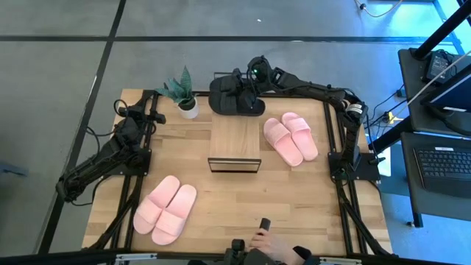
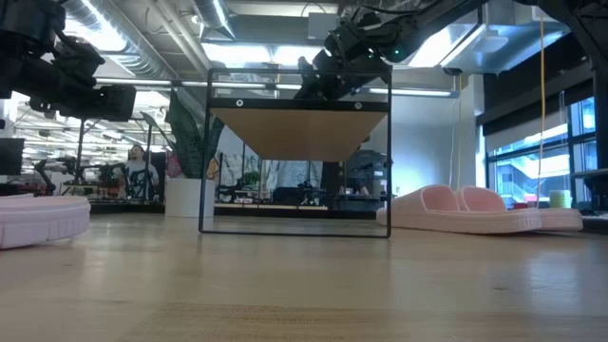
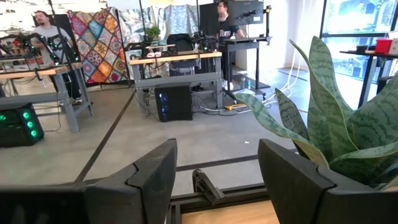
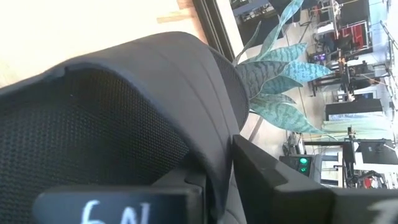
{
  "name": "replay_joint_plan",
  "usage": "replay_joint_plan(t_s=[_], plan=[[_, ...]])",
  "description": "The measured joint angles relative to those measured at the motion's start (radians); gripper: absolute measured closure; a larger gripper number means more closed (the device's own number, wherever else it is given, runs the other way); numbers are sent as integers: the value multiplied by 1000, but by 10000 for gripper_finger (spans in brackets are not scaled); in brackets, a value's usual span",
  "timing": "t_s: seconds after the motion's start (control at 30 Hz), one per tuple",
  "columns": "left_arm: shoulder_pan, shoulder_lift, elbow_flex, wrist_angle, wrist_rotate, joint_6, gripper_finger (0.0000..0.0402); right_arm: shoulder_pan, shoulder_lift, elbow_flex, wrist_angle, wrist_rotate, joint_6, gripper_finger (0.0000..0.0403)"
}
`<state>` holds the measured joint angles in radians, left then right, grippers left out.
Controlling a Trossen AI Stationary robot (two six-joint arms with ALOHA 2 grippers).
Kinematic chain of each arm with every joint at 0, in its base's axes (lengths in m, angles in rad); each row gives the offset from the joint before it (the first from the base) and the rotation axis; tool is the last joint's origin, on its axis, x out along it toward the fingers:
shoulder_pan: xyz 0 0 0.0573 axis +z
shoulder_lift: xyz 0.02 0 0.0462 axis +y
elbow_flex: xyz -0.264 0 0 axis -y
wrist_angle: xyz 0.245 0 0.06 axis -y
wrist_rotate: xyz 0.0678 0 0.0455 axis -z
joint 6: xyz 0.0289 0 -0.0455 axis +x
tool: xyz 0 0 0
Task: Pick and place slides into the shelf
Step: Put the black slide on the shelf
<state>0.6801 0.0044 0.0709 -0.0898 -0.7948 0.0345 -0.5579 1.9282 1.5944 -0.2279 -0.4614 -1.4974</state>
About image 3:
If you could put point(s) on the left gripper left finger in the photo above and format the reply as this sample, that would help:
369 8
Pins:
140 193

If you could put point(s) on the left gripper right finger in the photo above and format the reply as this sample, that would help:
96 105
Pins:
295 193

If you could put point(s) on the black monitor on arm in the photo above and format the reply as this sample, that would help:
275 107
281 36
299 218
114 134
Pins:
245 11

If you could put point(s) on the snake plant in white pot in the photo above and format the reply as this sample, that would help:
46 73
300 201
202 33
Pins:
335 124

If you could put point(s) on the black computer with blue light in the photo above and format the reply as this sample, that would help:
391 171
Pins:
177 102

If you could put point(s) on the grey workbench with wooden top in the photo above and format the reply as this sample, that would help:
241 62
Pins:
31 72
174 79

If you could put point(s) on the black side table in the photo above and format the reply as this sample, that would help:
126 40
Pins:
368 77

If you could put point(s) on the black computer with green lights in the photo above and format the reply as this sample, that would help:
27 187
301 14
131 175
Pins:
15 130

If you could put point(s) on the colourful patchwork quilt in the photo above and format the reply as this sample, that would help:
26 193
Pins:
99 46

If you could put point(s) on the black office chair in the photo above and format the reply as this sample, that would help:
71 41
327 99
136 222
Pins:
180 43

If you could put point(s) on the black standing desk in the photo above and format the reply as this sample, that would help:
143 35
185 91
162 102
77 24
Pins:
242 42

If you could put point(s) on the small green plant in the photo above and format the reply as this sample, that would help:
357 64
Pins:
153 32

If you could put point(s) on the black robot arms with lights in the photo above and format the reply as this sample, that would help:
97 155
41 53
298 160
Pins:
28 46
202 42

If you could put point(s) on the red box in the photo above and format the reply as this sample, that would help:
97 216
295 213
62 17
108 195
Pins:
383 46

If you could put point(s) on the person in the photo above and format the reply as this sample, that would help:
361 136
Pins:
49 34
226 32

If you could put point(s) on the pale patterned cloth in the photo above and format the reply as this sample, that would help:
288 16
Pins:
180 18

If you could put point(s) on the black flat monitor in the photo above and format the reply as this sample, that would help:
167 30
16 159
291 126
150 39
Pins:
208 18

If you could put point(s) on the black aluminium table frame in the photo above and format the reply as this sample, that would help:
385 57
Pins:
217 199

